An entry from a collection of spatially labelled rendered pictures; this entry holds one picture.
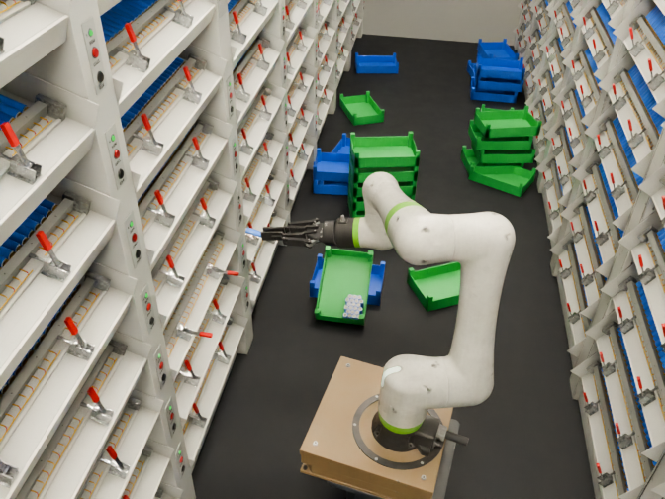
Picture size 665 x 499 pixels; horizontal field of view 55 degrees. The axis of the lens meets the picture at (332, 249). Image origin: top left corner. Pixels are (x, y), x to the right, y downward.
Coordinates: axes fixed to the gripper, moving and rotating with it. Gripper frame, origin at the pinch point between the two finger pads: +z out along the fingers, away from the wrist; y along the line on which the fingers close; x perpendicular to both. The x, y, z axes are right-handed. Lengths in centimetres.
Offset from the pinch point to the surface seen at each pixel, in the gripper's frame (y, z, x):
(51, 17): 66, 1, -88
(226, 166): -6.5, 12.7, -20.5
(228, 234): -6.2, 18.1, 4.6
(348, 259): -56, -9, 54
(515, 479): 29, -74, 78
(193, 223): 14.8, 17.4, -14.4
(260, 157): -60, 21, 6
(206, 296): 21.2, 17.2, 7.9
